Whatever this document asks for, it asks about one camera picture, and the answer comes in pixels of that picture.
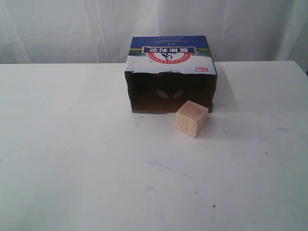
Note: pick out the white backdrop curtain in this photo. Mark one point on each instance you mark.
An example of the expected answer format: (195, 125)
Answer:
(100, 31)

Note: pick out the light wooden cube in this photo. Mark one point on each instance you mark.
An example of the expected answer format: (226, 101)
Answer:
(191, 118)

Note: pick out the blue white cardboard box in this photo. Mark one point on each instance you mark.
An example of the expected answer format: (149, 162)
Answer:
(163, 73)

